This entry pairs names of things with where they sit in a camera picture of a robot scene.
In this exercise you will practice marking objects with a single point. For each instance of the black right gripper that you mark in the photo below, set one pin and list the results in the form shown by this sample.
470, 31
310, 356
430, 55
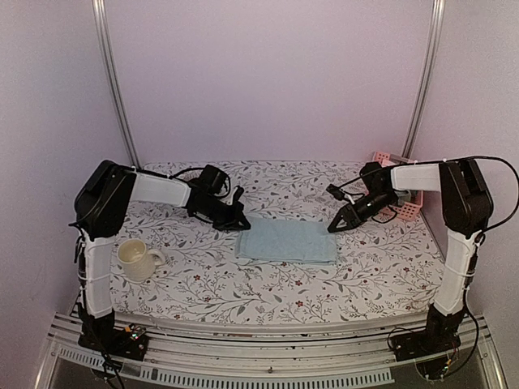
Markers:
352, 216

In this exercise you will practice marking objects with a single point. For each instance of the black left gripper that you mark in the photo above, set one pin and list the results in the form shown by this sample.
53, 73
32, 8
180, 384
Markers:
233, 224

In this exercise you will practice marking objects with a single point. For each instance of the pink plastic basket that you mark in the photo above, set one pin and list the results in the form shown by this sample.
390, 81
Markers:
409, 202

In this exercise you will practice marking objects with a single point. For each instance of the light blue towel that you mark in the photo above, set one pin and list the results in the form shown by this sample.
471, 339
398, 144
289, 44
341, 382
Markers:
291, 241

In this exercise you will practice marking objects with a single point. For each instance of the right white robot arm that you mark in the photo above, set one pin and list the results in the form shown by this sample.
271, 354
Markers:
466, 208

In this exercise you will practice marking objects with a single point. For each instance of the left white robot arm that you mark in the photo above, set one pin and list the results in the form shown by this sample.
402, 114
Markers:
101, 208

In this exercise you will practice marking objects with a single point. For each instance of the cream ceramic mug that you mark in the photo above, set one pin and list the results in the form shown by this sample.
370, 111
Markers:
138, 261

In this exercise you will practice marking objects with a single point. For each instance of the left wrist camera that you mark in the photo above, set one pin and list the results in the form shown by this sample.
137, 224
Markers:
237, 193

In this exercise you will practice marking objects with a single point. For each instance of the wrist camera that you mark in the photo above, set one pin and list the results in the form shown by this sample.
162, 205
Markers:
237, 193
338, 193

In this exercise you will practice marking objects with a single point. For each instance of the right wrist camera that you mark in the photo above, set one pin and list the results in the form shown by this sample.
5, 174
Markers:
338, 193

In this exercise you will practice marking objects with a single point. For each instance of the right aluminium corner post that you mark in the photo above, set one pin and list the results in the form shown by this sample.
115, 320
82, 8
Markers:
433, 44

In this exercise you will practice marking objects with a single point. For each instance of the aluminium corner post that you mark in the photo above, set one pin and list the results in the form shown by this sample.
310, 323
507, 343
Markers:
433, 44
107, 54

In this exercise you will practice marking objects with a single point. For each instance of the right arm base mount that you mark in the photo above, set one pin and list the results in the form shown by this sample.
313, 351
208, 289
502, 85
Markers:
436, 337

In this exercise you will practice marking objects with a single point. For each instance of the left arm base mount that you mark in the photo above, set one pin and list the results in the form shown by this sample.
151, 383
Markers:
100, 334

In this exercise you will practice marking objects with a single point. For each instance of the aluminium front rail frame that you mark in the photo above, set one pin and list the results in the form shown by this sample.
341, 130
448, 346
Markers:
325, 355

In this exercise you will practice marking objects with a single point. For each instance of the left aluminium corner post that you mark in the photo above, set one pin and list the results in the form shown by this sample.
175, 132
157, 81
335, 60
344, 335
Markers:
107, 54

